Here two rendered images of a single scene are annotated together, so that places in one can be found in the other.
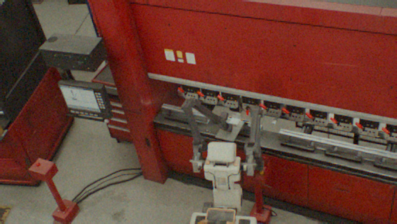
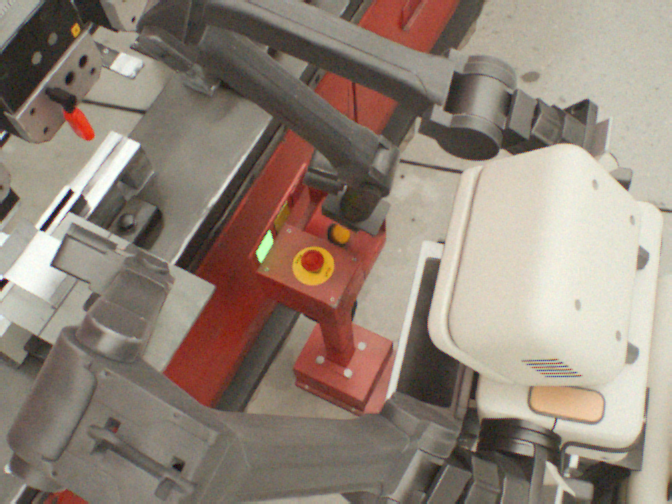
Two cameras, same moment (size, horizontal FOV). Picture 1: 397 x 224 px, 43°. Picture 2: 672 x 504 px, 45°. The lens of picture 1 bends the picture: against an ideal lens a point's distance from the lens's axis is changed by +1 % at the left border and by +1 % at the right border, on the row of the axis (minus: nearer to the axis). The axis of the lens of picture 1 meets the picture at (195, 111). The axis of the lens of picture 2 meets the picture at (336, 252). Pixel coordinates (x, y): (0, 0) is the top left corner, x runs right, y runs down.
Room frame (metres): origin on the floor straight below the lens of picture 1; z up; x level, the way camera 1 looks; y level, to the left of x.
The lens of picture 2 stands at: (2.97, 0.15, 2.05)
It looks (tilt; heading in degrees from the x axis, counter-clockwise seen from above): 65 degrees down; 274
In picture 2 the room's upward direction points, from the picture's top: 8 degrees counter-clockwise
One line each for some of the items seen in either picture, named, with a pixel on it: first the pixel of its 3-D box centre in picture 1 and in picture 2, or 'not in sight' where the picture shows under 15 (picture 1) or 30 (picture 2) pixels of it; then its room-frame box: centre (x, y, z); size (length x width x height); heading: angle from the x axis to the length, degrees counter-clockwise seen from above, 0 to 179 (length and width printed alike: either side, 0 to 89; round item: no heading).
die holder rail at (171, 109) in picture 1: (185, 113); not in sight; (3.76, 0.10, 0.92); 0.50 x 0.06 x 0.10; 57
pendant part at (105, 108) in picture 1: (87, 97); not in sight; (3.65, 0.93, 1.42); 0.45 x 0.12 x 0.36; 63
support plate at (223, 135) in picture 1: (230, 130); (105, 299); (3.34, -0.28, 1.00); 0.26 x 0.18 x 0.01; 147
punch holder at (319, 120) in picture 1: (319, 115); not in sight; (3.04, -1.02, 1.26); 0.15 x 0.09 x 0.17; 57
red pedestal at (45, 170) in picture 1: (54, 191); not in sight; (3.53, 1.55, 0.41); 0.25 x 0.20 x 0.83; 147
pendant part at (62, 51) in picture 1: (84, 81); not in sight; (3.75, 0.94, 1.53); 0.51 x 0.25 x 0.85; 63
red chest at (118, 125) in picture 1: (131, 105); not in sight; (4.56, 0.71, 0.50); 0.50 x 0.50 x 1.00; 57
